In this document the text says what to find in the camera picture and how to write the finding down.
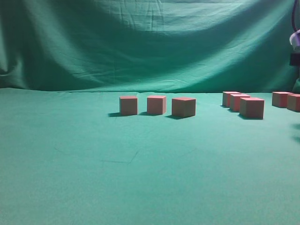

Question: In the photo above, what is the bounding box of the green cloth backdrop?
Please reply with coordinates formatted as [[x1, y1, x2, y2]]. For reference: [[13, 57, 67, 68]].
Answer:
[[0, 0, 300, 93]]

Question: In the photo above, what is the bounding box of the black cable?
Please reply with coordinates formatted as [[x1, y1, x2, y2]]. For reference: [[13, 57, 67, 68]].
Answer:
[[291, 0, 298, 32]]

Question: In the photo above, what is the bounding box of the pink cube column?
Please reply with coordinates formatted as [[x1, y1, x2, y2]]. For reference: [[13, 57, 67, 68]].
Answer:
[[222, 91, 242, 108], [119, 96, 138, 116], [147, 95, 166, 115], [286, 94, 300, 112], [172, 97, 196, 118], [272, 91, 293, 108], [240, 97, 265, 119], [230, 94, 251, 112]]

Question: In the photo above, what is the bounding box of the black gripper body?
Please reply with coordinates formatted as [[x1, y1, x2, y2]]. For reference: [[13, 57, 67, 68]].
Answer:
[[290, 53, 300, 66]]

